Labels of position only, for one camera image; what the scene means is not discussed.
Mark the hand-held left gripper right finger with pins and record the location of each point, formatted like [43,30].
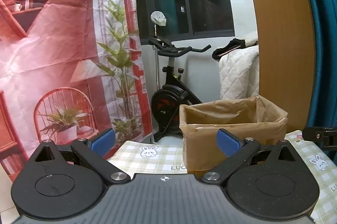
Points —
[228,144]

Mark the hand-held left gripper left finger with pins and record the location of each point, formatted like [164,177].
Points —
[103,139]

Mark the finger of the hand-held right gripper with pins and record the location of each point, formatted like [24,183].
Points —
[317,134]

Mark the brown cardboard box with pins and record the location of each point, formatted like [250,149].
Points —
[200,145]

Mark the checked bunny tablecloth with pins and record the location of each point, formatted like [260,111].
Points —
[147,160]

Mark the white quilted blanket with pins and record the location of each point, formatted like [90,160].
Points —
[237,74]

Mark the black exercise bike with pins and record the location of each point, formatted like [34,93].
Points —
[168,103]

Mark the black fuzzy slipper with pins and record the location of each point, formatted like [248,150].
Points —
[223,51]

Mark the wooden board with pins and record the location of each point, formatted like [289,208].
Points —
[284,42]

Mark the red printed backdrop cloth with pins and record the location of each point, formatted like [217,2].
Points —
[52,42]

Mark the white cloth cap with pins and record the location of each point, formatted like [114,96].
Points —
[158,18]

